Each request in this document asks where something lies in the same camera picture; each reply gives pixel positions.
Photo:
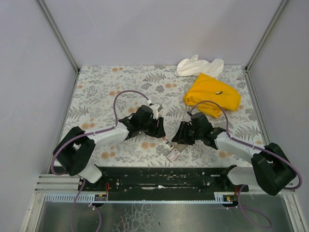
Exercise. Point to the aluminium frame post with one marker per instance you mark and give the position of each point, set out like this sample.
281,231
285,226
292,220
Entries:
57,33
280,9

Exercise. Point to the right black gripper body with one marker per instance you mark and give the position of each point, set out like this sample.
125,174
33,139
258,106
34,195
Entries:
183,135

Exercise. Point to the white cloth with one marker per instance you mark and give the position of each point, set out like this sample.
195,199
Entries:
194,67

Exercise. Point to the left aluminium frame post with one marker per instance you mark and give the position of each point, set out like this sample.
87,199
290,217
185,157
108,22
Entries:
57,33

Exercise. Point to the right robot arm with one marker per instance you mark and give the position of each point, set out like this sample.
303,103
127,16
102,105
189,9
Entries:
270,168

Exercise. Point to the white slotted cable duct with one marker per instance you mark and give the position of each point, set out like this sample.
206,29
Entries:
139,197

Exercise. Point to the yellow cloth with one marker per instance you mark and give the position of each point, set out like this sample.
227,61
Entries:
203,93

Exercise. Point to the right aluminium frame post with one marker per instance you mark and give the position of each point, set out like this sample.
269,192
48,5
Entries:
280,9

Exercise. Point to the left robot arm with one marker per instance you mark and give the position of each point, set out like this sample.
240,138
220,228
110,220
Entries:
76,148

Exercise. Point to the red white staple box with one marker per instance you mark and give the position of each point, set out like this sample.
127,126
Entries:
173,155

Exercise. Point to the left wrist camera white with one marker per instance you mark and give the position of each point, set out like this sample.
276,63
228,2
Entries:
156,108

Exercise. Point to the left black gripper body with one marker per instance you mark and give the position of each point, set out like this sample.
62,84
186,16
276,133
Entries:
156,126

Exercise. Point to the cardboard staple box tray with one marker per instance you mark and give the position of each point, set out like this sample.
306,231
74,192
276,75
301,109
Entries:
180,147

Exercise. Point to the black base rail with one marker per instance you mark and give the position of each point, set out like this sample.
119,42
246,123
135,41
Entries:
163,179

